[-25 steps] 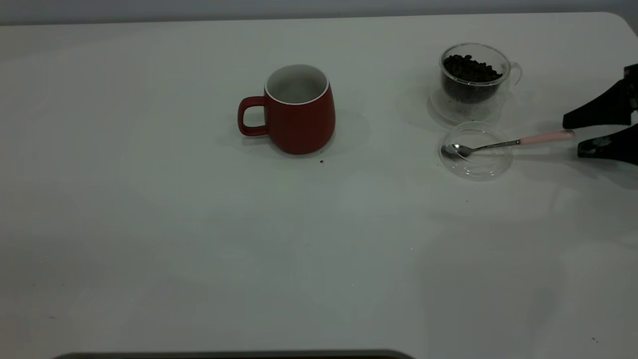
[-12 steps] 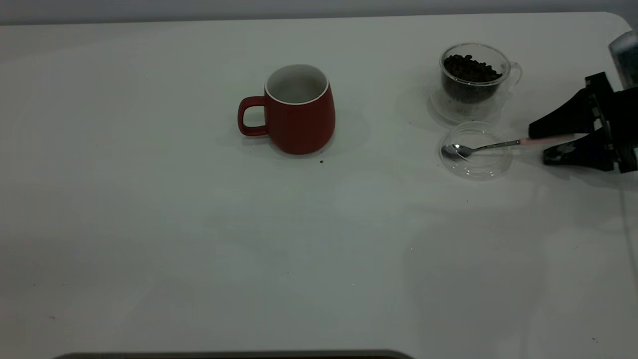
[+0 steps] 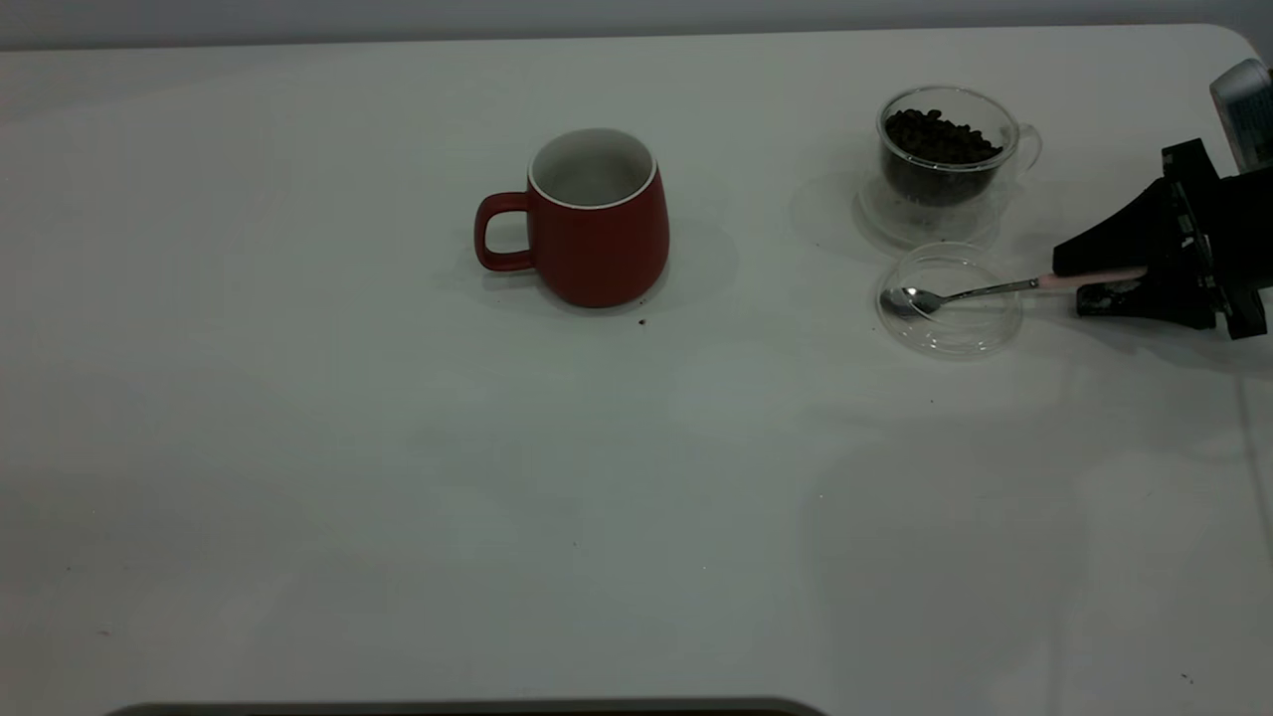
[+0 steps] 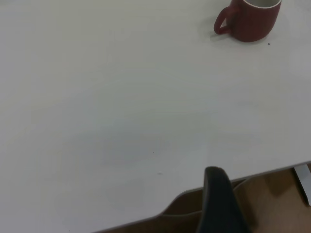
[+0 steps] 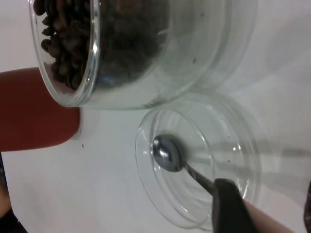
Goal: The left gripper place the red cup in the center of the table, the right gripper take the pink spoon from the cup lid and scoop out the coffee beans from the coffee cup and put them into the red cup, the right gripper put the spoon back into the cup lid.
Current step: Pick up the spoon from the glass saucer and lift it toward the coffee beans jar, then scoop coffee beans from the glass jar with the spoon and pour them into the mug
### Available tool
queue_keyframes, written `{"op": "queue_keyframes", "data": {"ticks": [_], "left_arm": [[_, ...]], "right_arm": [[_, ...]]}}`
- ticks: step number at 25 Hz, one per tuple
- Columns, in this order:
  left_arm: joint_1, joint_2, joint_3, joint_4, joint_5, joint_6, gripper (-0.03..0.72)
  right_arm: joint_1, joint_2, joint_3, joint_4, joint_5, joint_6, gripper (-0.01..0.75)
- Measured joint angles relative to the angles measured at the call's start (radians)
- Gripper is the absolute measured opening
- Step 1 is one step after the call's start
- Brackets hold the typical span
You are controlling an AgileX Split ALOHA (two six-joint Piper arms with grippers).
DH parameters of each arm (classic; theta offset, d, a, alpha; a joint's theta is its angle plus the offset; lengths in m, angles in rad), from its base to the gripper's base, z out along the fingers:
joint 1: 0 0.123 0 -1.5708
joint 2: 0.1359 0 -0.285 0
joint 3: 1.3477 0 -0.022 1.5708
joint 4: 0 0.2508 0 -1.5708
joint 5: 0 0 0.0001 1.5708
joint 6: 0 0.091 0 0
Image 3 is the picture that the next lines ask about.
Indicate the small clear glass dish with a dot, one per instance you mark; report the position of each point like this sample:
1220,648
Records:
960,333

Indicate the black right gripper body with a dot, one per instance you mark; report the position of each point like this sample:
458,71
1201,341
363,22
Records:
1238,239

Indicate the glass saucer under cup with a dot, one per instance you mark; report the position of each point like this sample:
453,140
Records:
885,224

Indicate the red ceramic mug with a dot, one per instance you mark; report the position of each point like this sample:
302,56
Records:
597,254

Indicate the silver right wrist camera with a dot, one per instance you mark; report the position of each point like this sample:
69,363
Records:
1245,109

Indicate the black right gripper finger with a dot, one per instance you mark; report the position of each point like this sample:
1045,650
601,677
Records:
1129,239
1154,300

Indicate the pile of coffee beans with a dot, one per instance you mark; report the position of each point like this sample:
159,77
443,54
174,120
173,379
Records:
937,149

